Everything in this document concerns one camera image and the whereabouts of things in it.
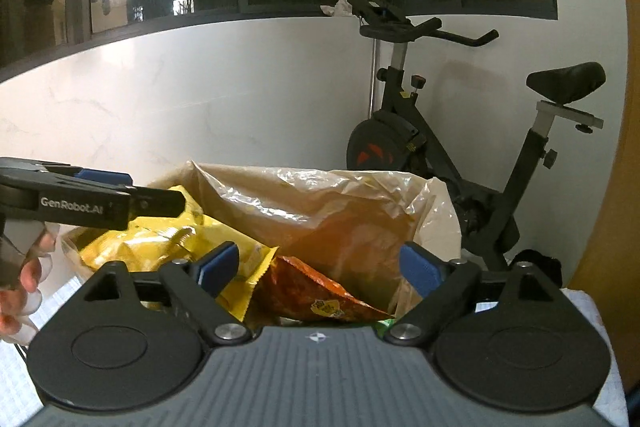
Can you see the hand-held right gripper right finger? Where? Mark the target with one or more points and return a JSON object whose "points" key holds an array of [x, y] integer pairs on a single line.
{"points": [[420, 272]]}

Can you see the black exercise bike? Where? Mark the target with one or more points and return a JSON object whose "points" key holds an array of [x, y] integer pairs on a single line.
{"points": [[400, 117]]}

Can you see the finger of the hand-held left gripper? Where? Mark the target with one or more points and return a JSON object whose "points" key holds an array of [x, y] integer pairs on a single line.
{"points": [[102, 177], [160, 204]]}

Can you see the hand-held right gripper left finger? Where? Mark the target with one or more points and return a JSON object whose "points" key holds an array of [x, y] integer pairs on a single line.
{"points": [[220, 269]]}

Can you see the person's left hand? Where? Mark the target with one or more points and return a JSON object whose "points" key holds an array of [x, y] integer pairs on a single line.
{"points": [[27, 274]]}

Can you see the green snack packet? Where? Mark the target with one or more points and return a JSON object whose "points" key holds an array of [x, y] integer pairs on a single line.
{"points": [[385, 326]]}

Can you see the crumpled white cloth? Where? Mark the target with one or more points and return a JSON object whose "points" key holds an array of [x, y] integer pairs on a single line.
{"points": [[337, 7]]}

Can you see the metal pole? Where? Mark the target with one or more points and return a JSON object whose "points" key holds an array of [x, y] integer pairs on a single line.
{"points": [[374, 72]]}

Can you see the white towel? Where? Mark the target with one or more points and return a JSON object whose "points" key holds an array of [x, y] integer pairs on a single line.
{"points": [[590, 307]]}

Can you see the dark cloth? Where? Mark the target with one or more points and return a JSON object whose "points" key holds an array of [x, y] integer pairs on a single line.
{"points": [[537, 267]]}

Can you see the brown cardboard box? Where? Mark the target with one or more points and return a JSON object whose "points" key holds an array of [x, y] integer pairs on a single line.
{"points": [[167, 179]]}

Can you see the yellow chip bag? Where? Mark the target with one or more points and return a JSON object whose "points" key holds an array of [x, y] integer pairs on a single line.
{"points": [[150, 247]]}

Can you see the orange-red chip bag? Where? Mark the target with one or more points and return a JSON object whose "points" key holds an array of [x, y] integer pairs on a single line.
{"points": [[305, 287]]}

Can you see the wooden door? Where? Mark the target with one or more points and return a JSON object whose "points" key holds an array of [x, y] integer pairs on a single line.
{"points": [[620, 157]]}

